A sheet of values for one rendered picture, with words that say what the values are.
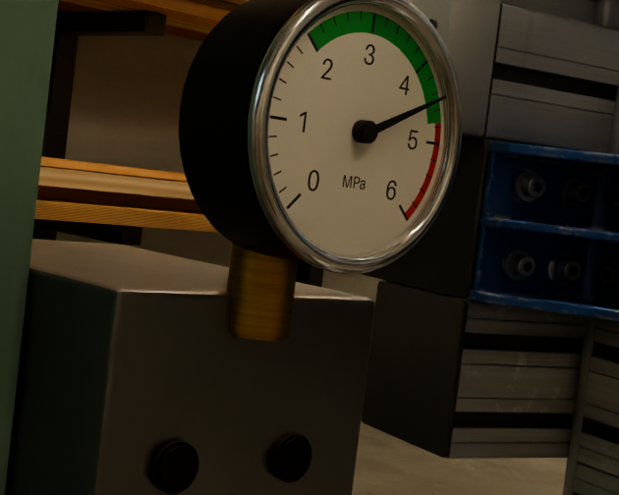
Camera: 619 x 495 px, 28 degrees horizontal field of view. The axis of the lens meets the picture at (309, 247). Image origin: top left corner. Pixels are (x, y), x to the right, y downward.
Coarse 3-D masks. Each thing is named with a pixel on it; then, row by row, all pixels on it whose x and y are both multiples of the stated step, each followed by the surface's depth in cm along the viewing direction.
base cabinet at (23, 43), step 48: (0, 0) 28; (48, 0) 28; (0, 48) 28; (48, 48) 29; (0, 96) 28; (0, 144) 28; (0, 192) 28; (0, 240) 28; (0, 288) 29; (0, 336) 29; (0, 384) 29; (0, 432) 29; (0, 480) 29
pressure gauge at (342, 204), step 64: (256, 0) 27; (320, 0) 25; (384, 0) 27; (192, 64) 27; (256, 64) 25; (320, 64) 26; (384, 64) 27; (448, 64) 28; (192, 128) 26; (256, 128) 25; (320, 128) 26; (448, 128) 29; (192, 192) 27; (256, 192) 25; (320, 192) 26; (384, 192) 28; (448, 192) 29; (256, 256) 28; (320, 256) 26; (384, 256) 28; (256, 320) 28
